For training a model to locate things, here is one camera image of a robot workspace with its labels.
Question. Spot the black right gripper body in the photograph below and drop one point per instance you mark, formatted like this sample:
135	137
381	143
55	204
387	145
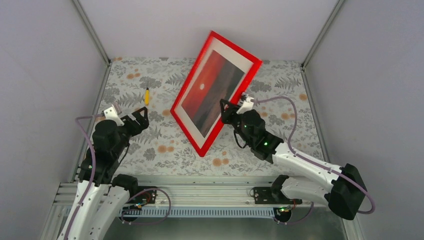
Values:
245	137

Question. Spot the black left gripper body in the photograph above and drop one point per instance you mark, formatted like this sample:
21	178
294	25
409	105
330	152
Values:
119	147

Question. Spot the yellow handled screwdriver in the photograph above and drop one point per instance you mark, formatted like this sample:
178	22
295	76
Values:
147	96

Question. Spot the sunset photo print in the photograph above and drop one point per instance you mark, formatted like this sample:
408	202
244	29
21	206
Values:
217	80

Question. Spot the red wooden picture frame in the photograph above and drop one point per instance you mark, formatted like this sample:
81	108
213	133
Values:
215	89

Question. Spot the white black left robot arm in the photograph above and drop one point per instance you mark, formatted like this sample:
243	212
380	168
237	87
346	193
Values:
100	192

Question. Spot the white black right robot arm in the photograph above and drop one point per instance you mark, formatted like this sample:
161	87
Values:
340	188

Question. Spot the floral patterned table mat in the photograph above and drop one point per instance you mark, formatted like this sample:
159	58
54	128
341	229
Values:
282	113

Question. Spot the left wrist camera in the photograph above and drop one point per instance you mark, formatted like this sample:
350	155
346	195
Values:
112	113

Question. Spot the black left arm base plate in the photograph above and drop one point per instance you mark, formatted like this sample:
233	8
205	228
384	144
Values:
143	195

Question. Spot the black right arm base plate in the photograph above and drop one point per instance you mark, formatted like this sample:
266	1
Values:
267	196

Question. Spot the aluminium extrusion rail base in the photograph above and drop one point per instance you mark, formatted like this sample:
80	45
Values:
231	191

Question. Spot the right aluminium corner post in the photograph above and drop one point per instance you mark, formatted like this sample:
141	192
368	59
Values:
329	21

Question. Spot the aluminium corner post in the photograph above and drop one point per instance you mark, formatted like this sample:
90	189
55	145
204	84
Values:
91	31
329	21

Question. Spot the grey slotted cable duct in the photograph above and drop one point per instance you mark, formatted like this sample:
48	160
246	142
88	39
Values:
202	212

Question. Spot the left aluminium corner post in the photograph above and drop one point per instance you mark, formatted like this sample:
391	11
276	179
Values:
91	31

